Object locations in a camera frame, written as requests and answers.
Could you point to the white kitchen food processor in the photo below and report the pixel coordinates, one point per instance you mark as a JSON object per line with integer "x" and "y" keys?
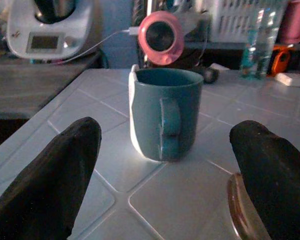
{"x": 50, "y": 27}

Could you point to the pink container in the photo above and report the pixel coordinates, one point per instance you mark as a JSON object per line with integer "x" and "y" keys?
{"x": 296, "y": 22}

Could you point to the orange black tool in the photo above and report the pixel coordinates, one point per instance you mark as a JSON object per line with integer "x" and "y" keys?
{"x": 280, "y": 60}

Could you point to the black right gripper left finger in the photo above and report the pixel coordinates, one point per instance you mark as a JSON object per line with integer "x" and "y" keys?
{"x": 47, "y": 180}

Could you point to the white plastic laundry basket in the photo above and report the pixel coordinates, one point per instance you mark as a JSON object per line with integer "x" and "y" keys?
{"x": 236, "y": 20}

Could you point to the white flat box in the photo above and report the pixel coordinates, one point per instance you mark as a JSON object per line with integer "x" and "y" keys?
{"x": 293, "y": 79}

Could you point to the clear plastic water bottle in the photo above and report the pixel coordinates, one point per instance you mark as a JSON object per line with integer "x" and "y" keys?
{"x": 261, "y": 40}

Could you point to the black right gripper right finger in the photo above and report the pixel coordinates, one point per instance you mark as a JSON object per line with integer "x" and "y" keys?
{"x": 275, "y": 180}

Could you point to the teal ceramic mug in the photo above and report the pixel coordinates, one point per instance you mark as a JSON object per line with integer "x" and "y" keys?
{"x": 165, "y": 115}

